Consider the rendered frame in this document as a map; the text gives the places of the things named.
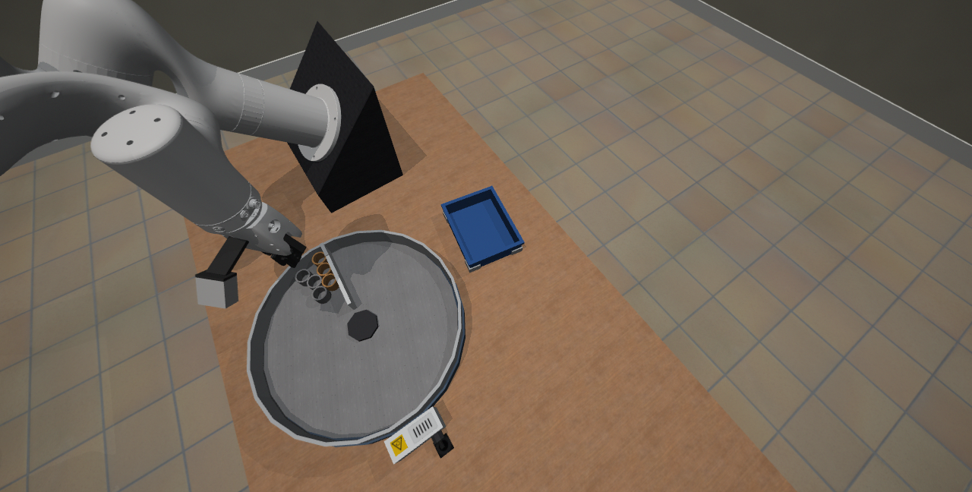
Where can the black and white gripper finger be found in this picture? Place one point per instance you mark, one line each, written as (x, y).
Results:
(297, 249)
(277, 258)

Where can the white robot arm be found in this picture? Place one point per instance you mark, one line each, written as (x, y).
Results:
(95, 72)

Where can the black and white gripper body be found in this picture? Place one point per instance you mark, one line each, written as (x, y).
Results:
(265, 230)

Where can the bronze bushing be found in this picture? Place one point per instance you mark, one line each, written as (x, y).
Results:
(325, 281)
(322, 267)
(317, 257)

